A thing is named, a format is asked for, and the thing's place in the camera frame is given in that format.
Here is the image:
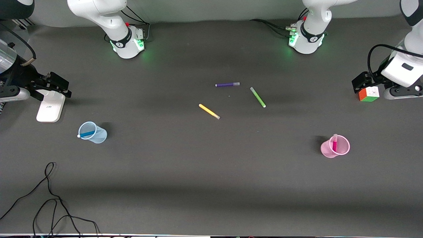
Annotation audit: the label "aluminium frame rail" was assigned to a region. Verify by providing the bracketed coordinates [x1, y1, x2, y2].
[13, 18, 35, 29]

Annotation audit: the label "flat white device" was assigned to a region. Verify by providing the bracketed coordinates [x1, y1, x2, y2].
[36, 90, 66, 123]

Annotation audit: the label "yellow marker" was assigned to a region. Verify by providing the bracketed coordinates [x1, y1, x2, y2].
[198, 103, 221, 120]

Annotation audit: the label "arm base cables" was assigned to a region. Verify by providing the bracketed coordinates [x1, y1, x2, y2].
[121, 5, 151, 42]
[250, 8, 309, 37]

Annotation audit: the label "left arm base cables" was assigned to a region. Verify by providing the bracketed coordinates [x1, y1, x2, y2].
[250, 8, 309, 37]

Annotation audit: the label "translucent pink cup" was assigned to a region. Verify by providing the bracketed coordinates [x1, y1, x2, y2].
[320, 135, 350, 158]

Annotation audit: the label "translucent blue cup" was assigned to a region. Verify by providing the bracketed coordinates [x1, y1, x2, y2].
[78, 122, 107, 144]

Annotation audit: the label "loose thin black cable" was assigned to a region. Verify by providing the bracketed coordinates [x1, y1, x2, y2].
[0, 162, 101, 238]

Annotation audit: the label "green marker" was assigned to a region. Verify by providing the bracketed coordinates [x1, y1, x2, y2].
[250, 87, 266, 108]

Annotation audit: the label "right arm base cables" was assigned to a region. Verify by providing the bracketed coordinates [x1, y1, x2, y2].
[121, 5, 151, 42]

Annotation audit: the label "colourful puzzle cube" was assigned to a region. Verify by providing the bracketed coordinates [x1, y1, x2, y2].
[359, 86, 380, 102]

